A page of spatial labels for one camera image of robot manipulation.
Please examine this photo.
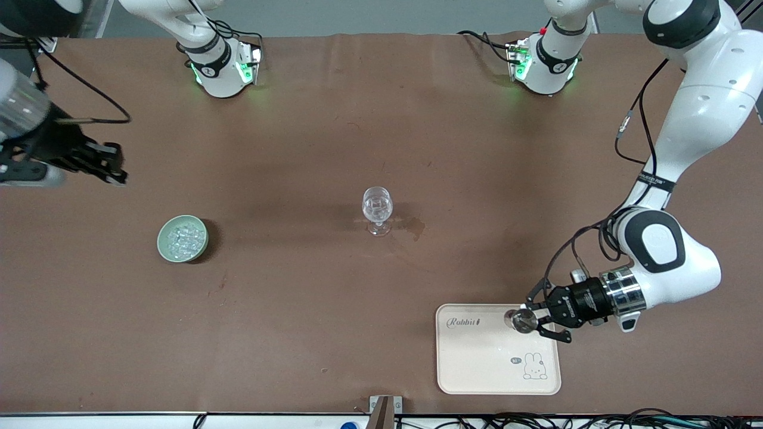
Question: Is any metal jigger cup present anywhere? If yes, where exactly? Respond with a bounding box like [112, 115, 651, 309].
[504, 307, 539, 333]

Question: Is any clear ice cubes pile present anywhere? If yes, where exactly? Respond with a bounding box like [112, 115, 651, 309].
[167, 220, 206, 258]

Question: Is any clear wine glass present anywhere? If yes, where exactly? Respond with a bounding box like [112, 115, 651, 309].
[362, 186, 394, 237]

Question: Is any cream rabbit print tray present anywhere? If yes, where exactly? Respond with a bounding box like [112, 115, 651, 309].
[436, 304, 562, 396]

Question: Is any green ceramic bowl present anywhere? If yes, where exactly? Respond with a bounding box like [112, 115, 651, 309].
[157, 214, 209, 263]

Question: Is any brown table cover sheet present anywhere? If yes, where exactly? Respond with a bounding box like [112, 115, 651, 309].
[0, 33, 763, 416]

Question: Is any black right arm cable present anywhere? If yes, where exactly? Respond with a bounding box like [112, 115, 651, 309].
[24, 39, 132, 125]

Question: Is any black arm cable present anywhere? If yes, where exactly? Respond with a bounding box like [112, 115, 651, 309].
[24, 39, 132, 125]
[545, 58, 669, 288]

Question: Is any black cable bundle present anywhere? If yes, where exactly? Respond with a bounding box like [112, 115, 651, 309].
[393, 408, 763, 429]

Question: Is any black right base cable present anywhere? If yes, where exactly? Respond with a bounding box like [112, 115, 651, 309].
[212, 21, 264, 49]

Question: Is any black base cable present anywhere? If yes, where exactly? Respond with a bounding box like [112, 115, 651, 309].
[212, 21, 264, 49]
[458, 30, 519, 63]

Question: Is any grey metal mount bracket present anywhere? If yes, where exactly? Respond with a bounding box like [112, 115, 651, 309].
[369, 395, 403, 429]

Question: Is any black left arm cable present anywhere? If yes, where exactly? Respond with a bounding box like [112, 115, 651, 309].
[545, 58, 669, 288]

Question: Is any black left base cable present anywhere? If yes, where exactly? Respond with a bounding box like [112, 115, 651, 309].
[458, 30, 519, 63]

